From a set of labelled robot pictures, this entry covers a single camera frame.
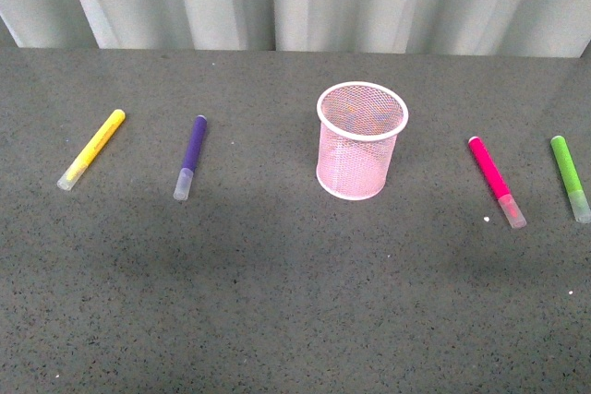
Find purple highlighter pen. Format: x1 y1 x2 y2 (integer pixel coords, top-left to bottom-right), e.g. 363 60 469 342
174 115 207 201

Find pink highlighter pen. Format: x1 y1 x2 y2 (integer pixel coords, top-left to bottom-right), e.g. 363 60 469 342
468 136 526 229

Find pink mesh pen cup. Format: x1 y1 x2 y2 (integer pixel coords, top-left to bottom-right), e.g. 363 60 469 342
316 81 409 201

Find yellow highlighter pen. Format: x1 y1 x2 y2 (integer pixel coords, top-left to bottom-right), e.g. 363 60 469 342
56 109 126 191

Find white pleated curtain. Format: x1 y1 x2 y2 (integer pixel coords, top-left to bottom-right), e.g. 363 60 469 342
1 0 590 57

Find green highlighter pen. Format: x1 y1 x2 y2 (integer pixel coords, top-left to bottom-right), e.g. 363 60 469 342
550 135 590 223

